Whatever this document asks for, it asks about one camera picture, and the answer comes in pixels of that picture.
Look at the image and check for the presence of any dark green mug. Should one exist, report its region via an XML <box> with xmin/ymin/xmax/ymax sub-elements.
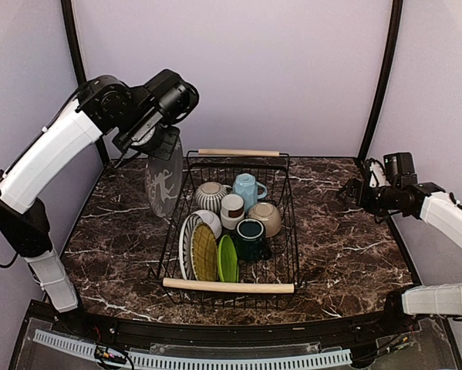
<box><xmin>234</xmin><ymin>218</ymin><xmax>272</xmax><ymax>262</ymax></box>

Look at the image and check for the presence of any light blue faceted mug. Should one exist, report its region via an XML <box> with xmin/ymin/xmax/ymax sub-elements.
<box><xmin>232</xmin><ymin>173</ymin><xmax>268</xmax><ymax>213</ymax></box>

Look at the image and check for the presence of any white ceramic bowl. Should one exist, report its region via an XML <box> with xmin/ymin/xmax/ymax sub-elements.
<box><xmin>194</xmin><ymin>210</ymin><xmax>222</xmax><ymax>239</ymax></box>

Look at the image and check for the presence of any black right frame post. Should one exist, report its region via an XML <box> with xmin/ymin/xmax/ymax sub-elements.
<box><xmin>356</xmin><ymin>0</ymin><xmax>403</xmax><ymax>162</ymax></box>

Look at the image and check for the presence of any white cup brown band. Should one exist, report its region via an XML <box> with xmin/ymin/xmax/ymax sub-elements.
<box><xmin>220</xmin><ymin>193</ymin><xmax>244</xmax><ymax>230</ymax></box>

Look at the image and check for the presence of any beige ceramic bowl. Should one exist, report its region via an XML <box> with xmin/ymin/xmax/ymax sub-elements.
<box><xmin>248</xmin><ymin>202</ymin><xmax>282</xmax><ymax>238</ymax></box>

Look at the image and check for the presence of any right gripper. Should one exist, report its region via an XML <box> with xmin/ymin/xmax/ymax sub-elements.
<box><xmin>336</xmin><ymin>178</ymin><xmax>400</xmax><ymax>217</ymax></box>

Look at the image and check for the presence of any black front table rail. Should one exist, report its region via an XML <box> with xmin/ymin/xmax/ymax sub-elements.
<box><xmin>42</xmin><ymin>306</ymin><xmax>413</xmax><ymax>348</ymax></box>

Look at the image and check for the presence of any black left frame post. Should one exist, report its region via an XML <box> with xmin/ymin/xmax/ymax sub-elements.
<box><xmin>60</xmin><ymin>0</ymin><xmax>110</xmax><ymax>167</ymax></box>

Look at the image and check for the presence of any grey patterned glass plate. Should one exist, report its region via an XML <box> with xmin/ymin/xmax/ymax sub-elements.
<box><xmin>145</xmin><ymin>139</ymin><xmax>184</xmax><ymax>217</ymax></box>

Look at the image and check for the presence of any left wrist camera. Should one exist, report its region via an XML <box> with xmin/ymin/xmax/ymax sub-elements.
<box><xmin>113</xmin><ymin>150</ymin><xmax>142</xmax><ymax>169</ymax></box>

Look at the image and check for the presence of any black frame post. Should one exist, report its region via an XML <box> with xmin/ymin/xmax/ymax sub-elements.
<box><xmin>60</xmin><ymin>0</ymin><xmax>110</xmax><ymax>167</ymax></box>
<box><xmin>356</xmin><ymin>0</ymin><xmax>403</xmax><ymax>162</ymax></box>

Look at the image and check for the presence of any white black striped plate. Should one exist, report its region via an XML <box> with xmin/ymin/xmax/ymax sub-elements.
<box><xmin>178</xmin><ymin>213</ymin><xmax>201</xmax><ymax>280</ymax></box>

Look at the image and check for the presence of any green plate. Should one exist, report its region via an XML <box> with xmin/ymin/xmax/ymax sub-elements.
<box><xmin>218</xmin><ymin>234</ymin><xmax>238</xmax><ymax>283</ymax></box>

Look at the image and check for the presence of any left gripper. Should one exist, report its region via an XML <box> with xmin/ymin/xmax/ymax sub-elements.
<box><xmin>120</xmin><ymin>114</ymin><xmax>181</xmax><ymax>160</ymax></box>

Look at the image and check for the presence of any white slotted cable duct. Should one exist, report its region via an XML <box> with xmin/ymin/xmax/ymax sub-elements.
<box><xmin>33</xmin><ymin>329</ymin><xmax>352</xmax><ymax>369</ymax></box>

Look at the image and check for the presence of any black wire dish rack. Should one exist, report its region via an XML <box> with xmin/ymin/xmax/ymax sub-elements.
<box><xmin>150</xmin><ymin>150</ymin><xmax>301</xmax><ymax>308</ymax></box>

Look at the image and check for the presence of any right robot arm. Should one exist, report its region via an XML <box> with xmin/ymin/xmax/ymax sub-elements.
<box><xmin>336</xmin><ymin>178</ymin><xmax>462</xmax><ymax>335</ymax></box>

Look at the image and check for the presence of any striped grey white bowl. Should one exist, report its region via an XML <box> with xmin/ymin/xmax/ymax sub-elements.
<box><xmin>195</xmin><ymin>182</ymin><xmax>232</xmax><ymax>214</ymax></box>

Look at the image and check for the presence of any yellow waffle pattern plate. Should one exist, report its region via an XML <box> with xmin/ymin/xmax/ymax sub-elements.
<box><xmin>191</xmin><ymin>222</ymin><xmax>218</xmax><ymax>281</ymax></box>

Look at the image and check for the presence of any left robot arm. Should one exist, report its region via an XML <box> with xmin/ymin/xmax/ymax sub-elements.
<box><xmin>0</xmin><ymin>69</ymin><xmax>200</xmax><ymax>336</ymax></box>

